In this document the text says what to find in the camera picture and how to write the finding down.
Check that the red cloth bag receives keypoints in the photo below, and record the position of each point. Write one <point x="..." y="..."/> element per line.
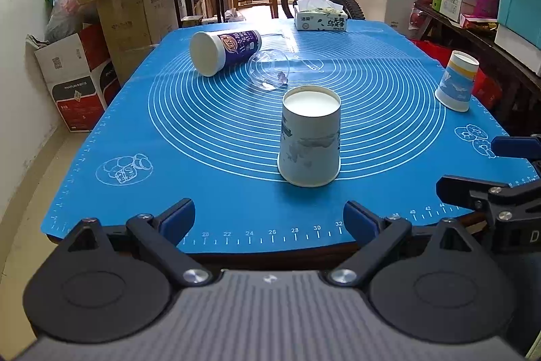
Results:
<point x="490" y="88"/>

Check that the blue silicone baking mat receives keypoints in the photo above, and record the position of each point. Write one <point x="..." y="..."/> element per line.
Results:
<point x="203" y="141"/>

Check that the white flat box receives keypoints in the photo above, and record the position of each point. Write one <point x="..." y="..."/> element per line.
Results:
<point x="517" y="48"/>

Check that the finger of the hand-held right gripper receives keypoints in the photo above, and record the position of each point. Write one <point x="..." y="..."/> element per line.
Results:
<point x="513" y="146"/>
<point x="463" y="188"/>

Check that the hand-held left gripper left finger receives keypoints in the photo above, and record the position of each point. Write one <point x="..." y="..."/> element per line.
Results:
<point x="177" y="223"/>

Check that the dark wooden side bench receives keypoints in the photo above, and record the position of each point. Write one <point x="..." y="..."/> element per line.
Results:
<point x="503" y="56"/>

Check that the white blue yellow paper cup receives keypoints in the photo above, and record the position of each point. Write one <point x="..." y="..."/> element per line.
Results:
<point x="458" y="84"/>

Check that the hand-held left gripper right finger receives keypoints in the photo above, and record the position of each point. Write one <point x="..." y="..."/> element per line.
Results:
<point x="359" y="223"/>

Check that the plain brown cardboard box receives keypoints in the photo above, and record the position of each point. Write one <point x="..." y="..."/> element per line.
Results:
<point x="131" y="27"/>

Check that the green white tissue box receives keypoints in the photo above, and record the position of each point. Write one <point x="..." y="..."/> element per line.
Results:
<point x="321" y="20"/>

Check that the red white printer box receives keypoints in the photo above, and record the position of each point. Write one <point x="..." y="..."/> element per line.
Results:
<point x="76" y="90"/>

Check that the purple paper cup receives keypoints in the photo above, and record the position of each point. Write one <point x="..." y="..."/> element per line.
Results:
<point x="236" y="48"/>

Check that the dark wooden table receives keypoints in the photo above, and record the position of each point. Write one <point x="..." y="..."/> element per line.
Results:
<point x="262" y="261"/>

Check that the red white plastic bag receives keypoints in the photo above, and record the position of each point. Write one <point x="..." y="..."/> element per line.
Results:
<point x="65" y="16"/>

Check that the white grey-print paper cup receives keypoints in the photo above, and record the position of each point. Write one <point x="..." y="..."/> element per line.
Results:
<point x="310" y="141"/>

